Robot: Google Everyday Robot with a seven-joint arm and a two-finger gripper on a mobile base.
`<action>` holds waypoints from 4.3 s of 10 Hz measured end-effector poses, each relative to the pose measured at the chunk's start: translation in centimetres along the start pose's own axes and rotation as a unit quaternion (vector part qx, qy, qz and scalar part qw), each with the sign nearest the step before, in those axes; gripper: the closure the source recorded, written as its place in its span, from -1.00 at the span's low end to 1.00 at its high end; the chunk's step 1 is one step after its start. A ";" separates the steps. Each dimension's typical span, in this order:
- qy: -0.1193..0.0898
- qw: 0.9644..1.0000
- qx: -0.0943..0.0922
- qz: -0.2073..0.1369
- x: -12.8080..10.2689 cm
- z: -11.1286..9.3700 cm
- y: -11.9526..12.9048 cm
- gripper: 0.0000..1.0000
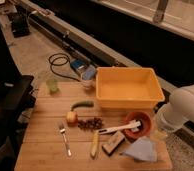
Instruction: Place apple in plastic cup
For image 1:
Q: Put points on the red yellow apple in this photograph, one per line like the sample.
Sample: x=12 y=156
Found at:
x=71 y=118

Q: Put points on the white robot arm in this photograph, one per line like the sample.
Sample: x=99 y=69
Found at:
x=179 y=110

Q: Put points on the green plastic cup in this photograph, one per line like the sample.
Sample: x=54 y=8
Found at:
x=52 y=86

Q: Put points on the yellow plastic bin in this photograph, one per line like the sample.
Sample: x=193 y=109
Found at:
x=128 y=87

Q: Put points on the green cucumber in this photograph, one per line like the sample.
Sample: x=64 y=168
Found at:
x=82 y=104

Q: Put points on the blue white device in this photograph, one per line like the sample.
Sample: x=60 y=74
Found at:
x=80 y=67

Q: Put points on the bunch of dark grapes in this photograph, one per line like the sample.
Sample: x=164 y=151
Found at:
x=90 y=124

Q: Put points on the silver metal fork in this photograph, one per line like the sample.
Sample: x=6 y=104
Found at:
x=63 y=133

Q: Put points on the wooden block eraser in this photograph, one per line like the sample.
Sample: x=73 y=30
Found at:
x=112 y=144

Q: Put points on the blue folded cloth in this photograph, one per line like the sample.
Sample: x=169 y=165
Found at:
x=143 y=149

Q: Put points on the black box on floor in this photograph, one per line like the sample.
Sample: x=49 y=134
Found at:
x=19 y=25

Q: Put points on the metal floor rail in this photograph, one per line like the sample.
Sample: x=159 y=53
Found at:
x=114 y=37

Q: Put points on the white handled utensil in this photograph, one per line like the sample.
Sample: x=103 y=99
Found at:
x=132 y=124

